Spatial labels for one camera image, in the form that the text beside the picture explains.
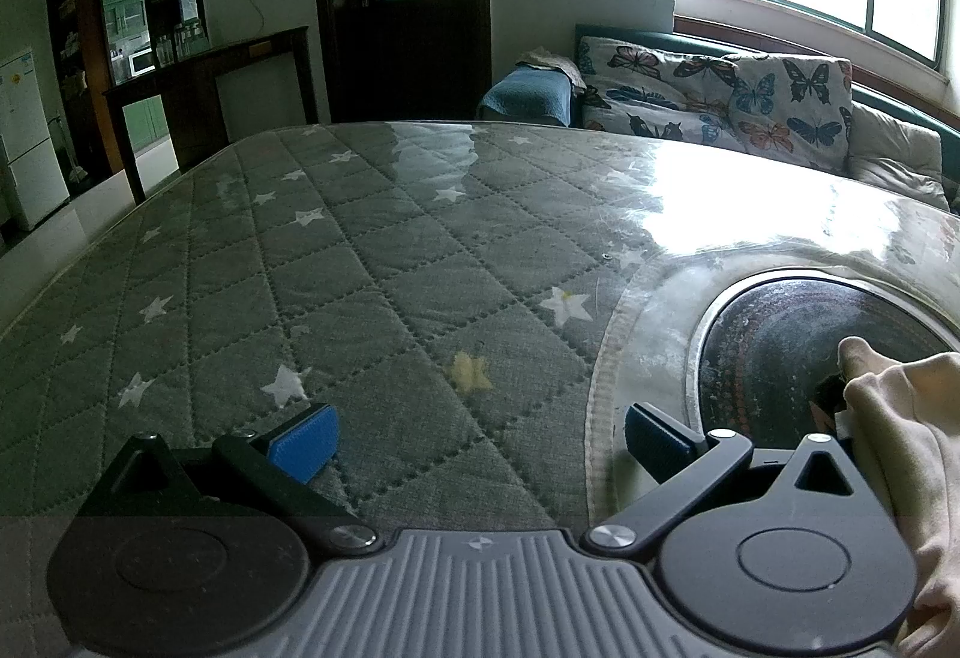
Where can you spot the beige cushion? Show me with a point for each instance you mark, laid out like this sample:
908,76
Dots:
892,152

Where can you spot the dark wooden console table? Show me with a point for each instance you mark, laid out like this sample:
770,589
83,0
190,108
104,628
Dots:
187,66

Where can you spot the black round induction cooktop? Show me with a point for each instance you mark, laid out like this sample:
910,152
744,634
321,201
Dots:
772,343

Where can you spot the beige cloth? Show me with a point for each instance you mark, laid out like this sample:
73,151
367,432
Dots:
551,62

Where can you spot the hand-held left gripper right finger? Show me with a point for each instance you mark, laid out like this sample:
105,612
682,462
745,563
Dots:
652,437

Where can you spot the dark wooden shelf cabinet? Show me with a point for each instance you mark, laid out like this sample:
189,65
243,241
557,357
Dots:
86,28

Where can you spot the cream knit garment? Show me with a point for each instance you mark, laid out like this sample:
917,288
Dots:
915,440

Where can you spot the grey quilted star table cover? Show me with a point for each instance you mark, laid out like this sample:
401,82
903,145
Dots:
300,298

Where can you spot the butterfly print pillows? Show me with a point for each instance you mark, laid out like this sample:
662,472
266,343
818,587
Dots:
675,39

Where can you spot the white mop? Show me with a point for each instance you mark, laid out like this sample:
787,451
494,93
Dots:
75,171

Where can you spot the blue towel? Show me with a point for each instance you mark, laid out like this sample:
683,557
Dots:
525,92

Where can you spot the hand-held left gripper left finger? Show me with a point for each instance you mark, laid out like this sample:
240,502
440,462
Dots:
304,437

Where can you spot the dark wooden door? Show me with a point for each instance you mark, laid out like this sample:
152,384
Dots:
405,58

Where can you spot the white microwave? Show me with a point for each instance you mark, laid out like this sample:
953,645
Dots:
141,63

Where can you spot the white refrigerator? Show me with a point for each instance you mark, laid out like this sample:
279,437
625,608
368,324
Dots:
30,141

